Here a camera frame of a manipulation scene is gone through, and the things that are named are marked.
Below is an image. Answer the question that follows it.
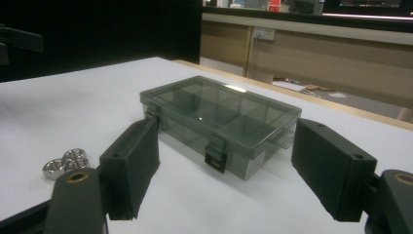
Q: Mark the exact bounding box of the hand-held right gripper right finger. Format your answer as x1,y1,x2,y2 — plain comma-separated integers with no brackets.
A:
290,117,378,223

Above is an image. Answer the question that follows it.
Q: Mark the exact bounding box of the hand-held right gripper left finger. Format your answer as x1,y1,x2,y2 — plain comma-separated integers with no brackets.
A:
97,116,162,221

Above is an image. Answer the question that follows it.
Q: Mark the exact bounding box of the silver hex nut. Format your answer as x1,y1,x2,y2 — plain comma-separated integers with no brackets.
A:
64,158,92,174
61,147,88,163
42,158,67,180

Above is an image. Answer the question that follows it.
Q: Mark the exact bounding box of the grey transparent compartment box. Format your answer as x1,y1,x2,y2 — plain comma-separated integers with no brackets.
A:
139,75,303,181

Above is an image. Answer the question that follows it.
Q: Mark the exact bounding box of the white foam board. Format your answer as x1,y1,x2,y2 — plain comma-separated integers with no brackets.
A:
0,57,413,234

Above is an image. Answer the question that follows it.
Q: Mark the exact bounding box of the brown cardboard piece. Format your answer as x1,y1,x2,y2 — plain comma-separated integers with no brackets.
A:
305,84,333,93

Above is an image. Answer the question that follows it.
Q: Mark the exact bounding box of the white paper sheet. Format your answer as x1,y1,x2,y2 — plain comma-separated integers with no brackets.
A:
272,80,307,93

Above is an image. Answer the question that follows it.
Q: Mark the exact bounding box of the black curtain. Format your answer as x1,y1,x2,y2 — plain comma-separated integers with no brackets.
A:
0,0,203,83

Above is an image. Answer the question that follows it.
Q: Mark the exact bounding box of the wooden workbench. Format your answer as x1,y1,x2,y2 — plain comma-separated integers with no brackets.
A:
200,12,413,110

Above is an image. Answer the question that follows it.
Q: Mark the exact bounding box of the red object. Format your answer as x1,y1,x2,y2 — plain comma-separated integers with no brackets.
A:
267,0,282,13

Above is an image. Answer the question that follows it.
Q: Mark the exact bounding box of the white wall socket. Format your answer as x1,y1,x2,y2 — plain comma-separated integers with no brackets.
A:
253,27,277,42

